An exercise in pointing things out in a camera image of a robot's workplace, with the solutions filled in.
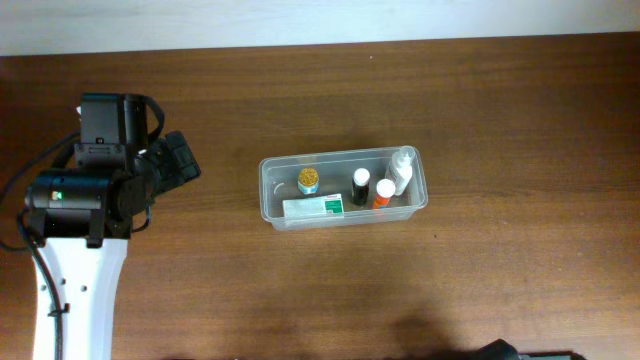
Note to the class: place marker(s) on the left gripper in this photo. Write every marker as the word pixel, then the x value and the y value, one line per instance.
pixel 162 156

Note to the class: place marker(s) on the small jar gold lid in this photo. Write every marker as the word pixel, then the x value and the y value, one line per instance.
pixel 308 181

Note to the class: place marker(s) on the clear plastic container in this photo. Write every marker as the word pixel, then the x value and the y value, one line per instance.
pixel 278 177

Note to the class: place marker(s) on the white green medicine box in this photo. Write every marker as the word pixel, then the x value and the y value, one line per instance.
pixel 312 207

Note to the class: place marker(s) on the dark bottle white cap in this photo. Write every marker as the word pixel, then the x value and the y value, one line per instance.
pixel 360 186

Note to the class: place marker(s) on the orange tube white cap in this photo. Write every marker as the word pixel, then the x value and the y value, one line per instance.
pixel 385 190

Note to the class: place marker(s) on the white spray bottle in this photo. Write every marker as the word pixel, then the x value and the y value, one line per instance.
pixel 400 168

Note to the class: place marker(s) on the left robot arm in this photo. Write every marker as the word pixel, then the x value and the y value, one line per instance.
pixel 79 218

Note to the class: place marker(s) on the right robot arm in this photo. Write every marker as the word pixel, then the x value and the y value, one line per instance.
pixel 502 350

